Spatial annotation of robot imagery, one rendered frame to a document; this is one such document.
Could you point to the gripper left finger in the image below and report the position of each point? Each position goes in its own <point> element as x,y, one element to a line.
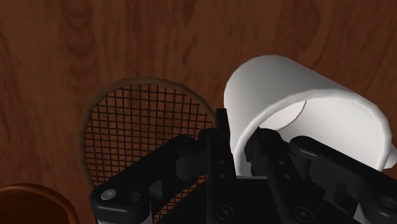
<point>186,173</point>

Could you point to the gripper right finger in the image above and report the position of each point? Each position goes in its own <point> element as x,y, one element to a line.
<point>325,173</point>

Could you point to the white mug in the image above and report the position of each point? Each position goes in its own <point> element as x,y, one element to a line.
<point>313,102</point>

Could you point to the brown round bowl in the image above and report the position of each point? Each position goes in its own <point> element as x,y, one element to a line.
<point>31,204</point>

